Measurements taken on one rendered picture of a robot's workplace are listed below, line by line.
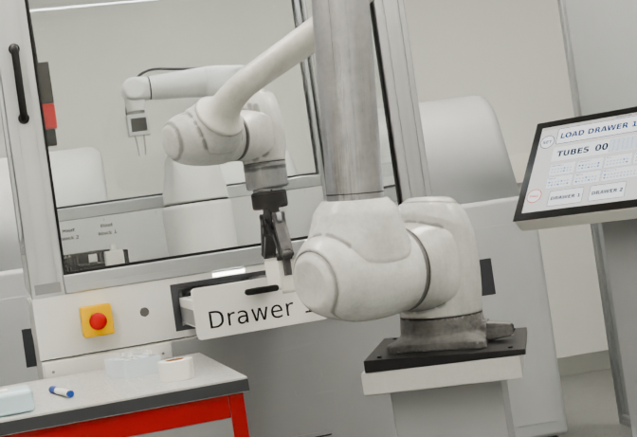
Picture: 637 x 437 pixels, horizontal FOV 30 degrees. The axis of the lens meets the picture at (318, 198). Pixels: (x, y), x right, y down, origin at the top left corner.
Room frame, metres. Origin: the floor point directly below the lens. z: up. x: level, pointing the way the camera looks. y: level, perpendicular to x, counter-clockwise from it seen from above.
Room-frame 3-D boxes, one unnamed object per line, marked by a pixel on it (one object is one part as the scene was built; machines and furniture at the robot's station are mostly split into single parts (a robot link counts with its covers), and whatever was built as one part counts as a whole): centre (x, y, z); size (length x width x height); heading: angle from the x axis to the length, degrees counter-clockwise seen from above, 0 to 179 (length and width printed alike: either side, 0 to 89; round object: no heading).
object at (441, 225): (2.20, -0.19, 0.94); 0.18 x 0.16 x 0.22; 133
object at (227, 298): (2.58, 0.16, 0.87); 0.29 x 0.02 x 0.11; 105
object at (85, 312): (2.79, 0.55, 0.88); 0.07 x 0.05 x 0.07; 105
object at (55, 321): (3.37, 0.33, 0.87); 1.02 x 0.95 x 0.14; 105
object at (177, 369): (2.40, 0.33, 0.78); 0.07 x 0.07 x 0.04
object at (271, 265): (2.56, 0.12, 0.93); 0.03 x 0.01 x 0.07; 105
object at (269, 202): (2.49, 0.10, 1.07); 0.08 x 0.07 x 0.09; 15
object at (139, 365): (2.59, 0.45, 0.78); 0.12 x 0.08 x 0.04; 29
